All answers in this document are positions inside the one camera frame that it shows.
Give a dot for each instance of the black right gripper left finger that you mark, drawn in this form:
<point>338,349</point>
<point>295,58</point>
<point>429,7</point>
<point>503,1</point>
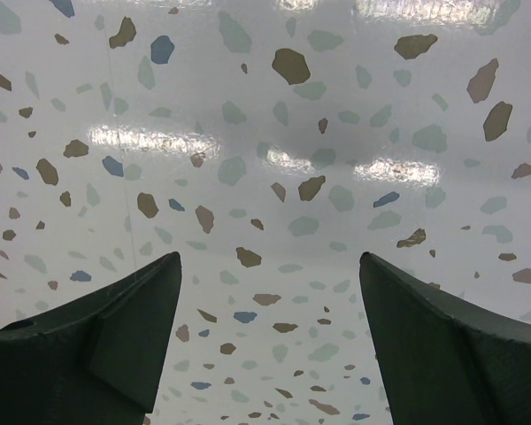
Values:
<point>95,360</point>

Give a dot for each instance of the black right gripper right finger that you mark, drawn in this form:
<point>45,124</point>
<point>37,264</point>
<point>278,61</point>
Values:
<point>442,359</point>

